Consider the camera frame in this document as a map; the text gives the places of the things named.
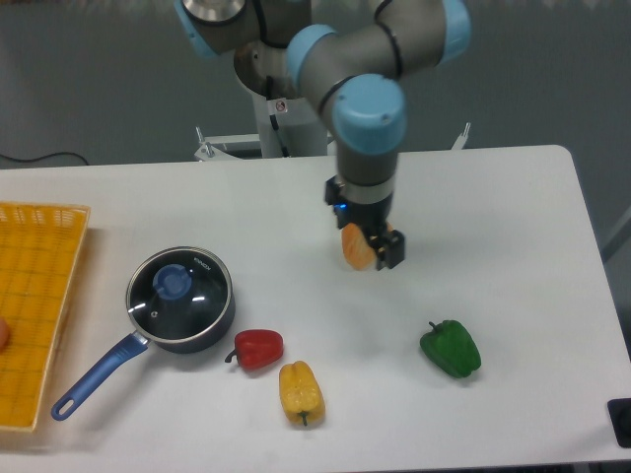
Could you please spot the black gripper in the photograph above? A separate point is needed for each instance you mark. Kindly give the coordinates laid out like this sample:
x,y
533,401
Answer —
x,y
367,207

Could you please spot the glass lid blue knob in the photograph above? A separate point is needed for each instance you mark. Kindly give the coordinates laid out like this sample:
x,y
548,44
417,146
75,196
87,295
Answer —
x,y
182,299

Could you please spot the dark saucepan blue handle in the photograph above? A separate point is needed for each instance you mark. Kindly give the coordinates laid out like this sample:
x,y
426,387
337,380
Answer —
x,y
122,352

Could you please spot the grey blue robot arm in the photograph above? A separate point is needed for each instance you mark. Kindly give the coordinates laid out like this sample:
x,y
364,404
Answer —
x,y
313,88

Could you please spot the orange triangular bread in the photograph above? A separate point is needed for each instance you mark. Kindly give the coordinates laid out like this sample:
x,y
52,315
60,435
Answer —
x,y
357,249

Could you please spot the green bell pepper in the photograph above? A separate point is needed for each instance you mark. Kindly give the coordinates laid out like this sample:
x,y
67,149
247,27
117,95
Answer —
x,y
450,347

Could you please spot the red bell pepper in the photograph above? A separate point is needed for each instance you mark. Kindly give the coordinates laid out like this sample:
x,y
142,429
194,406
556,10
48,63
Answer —
x,y
255,349

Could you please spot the yellow bell pepper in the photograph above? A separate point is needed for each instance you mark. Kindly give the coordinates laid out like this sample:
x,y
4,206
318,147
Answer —
x,y
300,394

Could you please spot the black device at table edge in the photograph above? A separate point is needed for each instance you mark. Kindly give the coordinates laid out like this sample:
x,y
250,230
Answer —
x,y
620,415

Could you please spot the yellow woven basket tray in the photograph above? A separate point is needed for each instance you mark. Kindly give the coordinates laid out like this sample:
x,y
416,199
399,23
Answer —
x,y
40,249

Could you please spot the white metal bracket right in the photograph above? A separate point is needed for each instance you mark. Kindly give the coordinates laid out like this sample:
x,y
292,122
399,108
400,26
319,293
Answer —
x,y
462,138

